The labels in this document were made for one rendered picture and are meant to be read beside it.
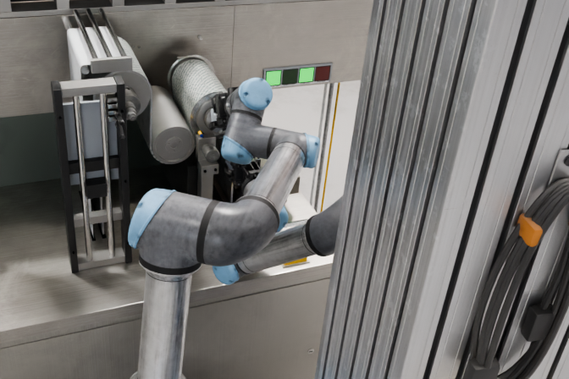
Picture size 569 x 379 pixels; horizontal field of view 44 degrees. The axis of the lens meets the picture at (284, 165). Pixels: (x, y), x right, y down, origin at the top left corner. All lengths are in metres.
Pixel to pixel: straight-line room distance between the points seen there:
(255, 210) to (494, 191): 0.62
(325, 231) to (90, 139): 0.63
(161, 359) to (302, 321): 0.85
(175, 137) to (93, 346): 0.59
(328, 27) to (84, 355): 1.26
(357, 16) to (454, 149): 1.74
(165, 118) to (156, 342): 0.78
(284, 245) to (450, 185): 0.95
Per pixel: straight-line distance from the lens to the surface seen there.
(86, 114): 1.74
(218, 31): 2.21
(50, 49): 2.12
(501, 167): 0.70
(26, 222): 2.16
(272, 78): 2.33
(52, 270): 1.98
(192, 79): 2.02
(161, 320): 1.34
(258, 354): 2.19
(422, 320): 0.80
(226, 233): 1.21
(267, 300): 2.04
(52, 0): 2.16
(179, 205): 1.24
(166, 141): 1.94
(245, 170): 1.90
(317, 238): 1.51
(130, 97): 1.79
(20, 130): 2.23
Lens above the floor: 2.18
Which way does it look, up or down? 32 degrees down
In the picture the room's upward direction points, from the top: 6 degrees clockwise
